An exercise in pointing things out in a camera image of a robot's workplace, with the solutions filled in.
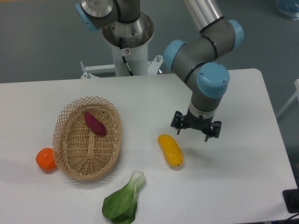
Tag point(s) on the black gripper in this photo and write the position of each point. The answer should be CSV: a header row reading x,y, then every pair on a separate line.
x,y
209,128

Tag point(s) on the yellow mango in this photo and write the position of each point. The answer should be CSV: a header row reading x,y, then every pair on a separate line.
x,y
171,150

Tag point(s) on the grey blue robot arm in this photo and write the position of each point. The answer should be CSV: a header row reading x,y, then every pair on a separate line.
x,y
194,63

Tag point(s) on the purple sweet potato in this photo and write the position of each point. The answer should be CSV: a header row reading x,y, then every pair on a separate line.
x,y
95,125

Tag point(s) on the green bok choy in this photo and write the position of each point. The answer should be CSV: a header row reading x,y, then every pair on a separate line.
x,y
120,207

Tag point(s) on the woven wicker basket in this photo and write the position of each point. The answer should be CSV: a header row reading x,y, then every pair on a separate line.
x,y
80,153

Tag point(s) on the black device at table edge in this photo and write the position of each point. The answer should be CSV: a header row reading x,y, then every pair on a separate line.
x,y
291,198

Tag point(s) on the blue plastic bag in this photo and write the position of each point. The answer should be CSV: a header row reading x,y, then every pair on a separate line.
x,y
288,8

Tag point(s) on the orange tangerine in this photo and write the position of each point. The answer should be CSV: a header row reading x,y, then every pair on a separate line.
x,y
45,160

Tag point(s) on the white frame at right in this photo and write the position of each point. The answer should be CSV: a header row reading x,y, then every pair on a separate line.
x,y
290,104

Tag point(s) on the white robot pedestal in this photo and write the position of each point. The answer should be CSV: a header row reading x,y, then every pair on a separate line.
x,y
129,45

